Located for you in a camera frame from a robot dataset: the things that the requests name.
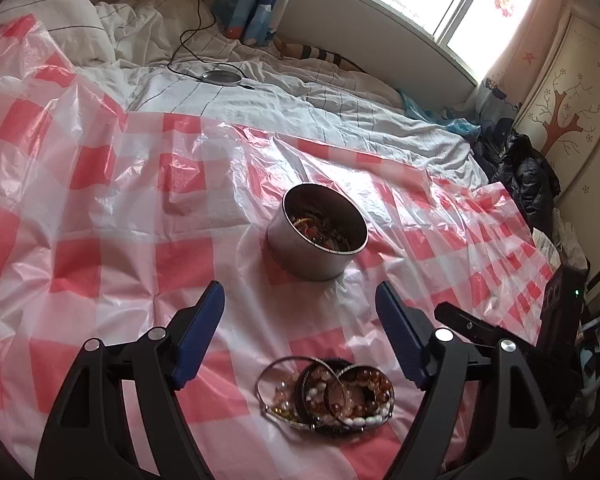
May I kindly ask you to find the silver bangle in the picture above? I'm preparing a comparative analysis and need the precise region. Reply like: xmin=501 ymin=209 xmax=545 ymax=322
xmin=253 ymin=356 xmax=334 ymax=431

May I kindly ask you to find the pile of beaded bracelets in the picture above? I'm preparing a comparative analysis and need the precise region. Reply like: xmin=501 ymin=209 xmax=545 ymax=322
xmin=272 ymin=356 xmax=397 ymax=437

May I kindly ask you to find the round silver metal tin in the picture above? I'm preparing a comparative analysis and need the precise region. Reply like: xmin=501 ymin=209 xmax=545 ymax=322
xmin=265 ymin=183 xmax=368 ymax=282

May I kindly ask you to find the pink checkered plastic sheet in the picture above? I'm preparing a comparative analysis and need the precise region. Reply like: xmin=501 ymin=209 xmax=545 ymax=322
xmin=0 ymin=16 xmax=552 ymax=479

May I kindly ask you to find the black jacket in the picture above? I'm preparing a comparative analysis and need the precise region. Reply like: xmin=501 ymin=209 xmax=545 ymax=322
xmin=471 ymin=118 xmax=562 ymax=240

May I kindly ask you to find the light blue plastic bag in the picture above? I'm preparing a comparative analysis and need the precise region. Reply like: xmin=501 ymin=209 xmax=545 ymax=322
xmin=396 ymin=89 xmax=481 ymax=141

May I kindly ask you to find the wardrobe with tree decal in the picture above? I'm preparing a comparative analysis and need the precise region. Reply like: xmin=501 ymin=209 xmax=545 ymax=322
xmin=516 ymin=16 xmax=600 ymax=274

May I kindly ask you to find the round grey charger pad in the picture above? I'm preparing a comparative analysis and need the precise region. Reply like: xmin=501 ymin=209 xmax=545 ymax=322
xmin=201 ymin=70 xmax=242 ymax=87

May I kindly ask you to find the white striped duvet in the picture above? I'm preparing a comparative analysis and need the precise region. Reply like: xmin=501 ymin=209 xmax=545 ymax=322
xmin=0 ymin=0 xmax=488 ymax=188

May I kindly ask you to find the striped pillow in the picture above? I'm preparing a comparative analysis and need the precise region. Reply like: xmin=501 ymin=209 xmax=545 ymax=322
xmin=273 ymin=37 xmax=364 ymax=73

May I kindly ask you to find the black charging cable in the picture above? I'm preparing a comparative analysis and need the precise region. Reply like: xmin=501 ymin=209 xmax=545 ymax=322
xmin=165 ymin=0 xmax=257 ymax=89

